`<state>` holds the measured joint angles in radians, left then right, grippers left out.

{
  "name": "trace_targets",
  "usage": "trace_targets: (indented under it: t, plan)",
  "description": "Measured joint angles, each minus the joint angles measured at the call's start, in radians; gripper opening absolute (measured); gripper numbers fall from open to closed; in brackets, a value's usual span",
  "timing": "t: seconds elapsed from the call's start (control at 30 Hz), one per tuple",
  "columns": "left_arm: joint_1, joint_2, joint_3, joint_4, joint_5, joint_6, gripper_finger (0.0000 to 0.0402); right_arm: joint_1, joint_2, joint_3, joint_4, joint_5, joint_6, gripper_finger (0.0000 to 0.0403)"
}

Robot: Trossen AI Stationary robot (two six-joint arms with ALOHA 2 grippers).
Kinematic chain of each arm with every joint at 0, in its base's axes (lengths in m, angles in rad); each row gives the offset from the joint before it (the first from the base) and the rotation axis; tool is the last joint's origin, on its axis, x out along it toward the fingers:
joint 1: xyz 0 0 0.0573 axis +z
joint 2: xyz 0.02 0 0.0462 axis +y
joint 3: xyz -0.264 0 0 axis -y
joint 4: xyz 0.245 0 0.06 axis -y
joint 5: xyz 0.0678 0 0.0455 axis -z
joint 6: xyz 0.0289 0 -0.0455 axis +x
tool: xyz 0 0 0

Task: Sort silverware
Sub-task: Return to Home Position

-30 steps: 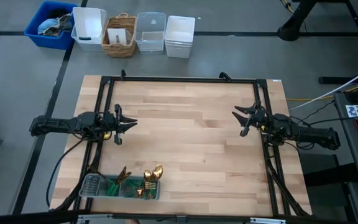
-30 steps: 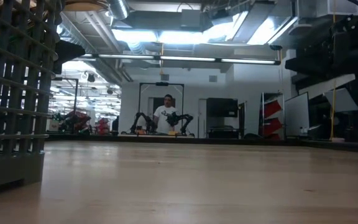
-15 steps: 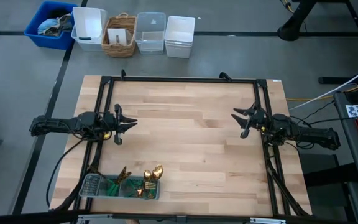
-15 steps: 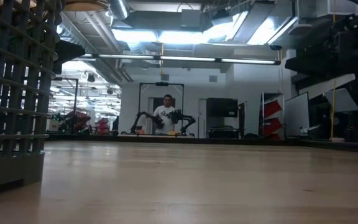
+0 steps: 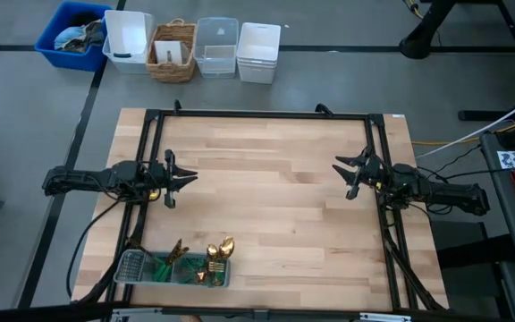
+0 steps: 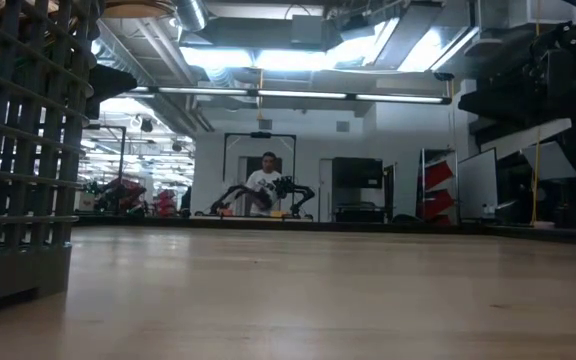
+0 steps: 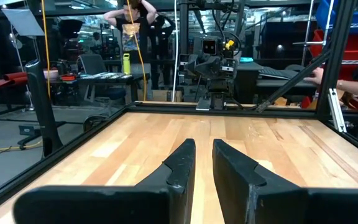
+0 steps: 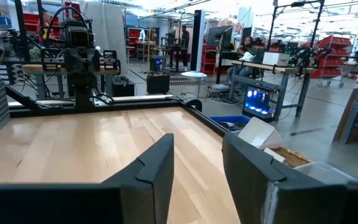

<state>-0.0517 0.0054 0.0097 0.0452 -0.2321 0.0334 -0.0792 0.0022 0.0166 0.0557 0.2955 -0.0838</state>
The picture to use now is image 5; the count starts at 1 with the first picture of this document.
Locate black cable bundle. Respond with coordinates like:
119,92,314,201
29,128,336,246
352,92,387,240
413,142,485,216

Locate black camera gantry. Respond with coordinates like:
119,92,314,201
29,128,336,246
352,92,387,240
0,196,515,322

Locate wicker basket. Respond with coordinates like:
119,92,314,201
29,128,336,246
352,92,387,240
145,17,198,84

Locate blue plastic bin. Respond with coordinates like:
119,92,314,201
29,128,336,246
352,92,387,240
33,0,114,72

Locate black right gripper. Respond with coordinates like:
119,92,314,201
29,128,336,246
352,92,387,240
331,150,383,201

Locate grey desk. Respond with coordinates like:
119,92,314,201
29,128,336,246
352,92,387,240
479,124,515,272

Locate clear plastic bin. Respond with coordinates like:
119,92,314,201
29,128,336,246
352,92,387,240
193,16,241,80

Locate black desk foot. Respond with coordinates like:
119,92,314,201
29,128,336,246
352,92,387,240
457,108,515,123

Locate grey mesh cutlery caddy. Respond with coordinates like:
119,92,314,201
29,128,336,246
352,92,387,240
113,248,232,289

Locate black floor stand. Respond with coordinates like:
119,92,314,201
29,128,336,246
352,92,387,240
431,221,515,269

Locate black desk leg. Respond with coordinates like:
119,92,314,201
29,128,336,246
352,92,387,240
398,0,515,89

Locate white translucent storage bin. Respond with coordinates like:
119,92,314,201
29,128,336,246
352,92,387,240
102,9,156,75

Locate yellow cable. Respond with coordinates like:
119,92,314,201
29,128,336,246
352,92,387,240
411,111,515,147

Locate black aluminium table frame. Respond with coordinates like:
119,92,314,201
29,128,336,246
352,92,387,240
130,98,397,314

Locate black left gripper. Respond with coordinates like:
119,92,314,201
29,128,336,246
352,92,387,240
147,148,199,209

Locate white stacked storage bins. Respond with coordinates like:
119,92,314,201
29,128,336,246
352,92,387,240
236,21,283,86

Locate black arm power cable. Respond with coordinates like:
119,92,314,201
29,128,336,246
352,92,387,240
64,199,127,300

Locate white label plate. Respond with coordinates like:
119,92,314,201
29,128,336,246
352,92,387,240
359,312,413,322

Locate white paper box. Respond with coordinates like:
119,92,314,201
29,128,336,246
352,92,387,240
153,39,191,66

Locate crumpled clothes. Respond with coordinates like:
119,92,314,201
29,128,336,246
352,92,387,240
54,13,106,55

